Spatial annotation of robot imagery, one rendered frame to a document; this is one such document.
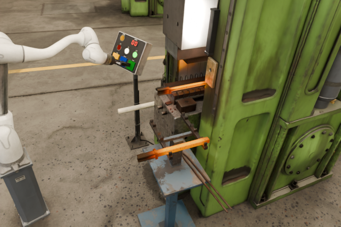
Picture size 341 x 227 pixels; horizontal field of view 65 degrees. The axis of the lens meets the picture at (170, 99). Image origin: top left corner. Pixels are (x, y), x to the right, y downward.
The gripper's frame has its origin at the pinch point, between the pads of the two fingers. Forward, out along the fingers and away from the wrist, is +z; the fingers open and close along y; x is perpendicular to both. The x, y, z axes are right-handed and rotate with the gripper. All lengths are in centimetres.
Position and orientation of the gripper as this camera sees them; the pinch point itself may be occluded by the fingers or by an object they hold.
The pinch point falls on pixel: (126, 64)
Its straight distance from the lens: 221.5
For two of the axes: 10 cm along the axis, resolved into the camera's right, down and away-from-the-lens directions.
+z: 5.4, 0.6, 8.4
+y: 7.5, 4.0, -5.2
